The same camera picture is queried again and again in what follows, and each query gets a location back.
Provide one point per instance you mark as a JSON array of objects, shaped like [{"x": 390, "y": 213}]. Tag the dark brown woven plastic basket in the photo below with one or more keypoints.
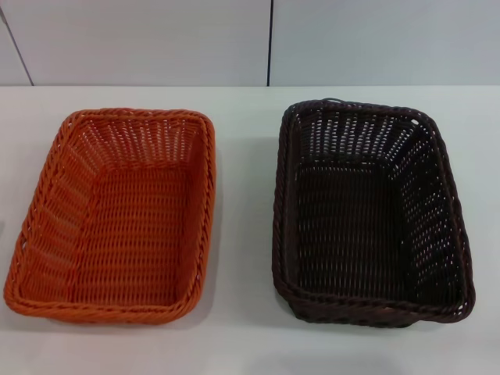
[{"x": 351, "y": 234}]

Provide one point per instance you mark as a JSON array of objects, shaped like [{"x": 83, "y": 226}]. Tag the orange woven plastic basket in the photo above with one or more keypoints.
[{"x": 129, "y": 234}]

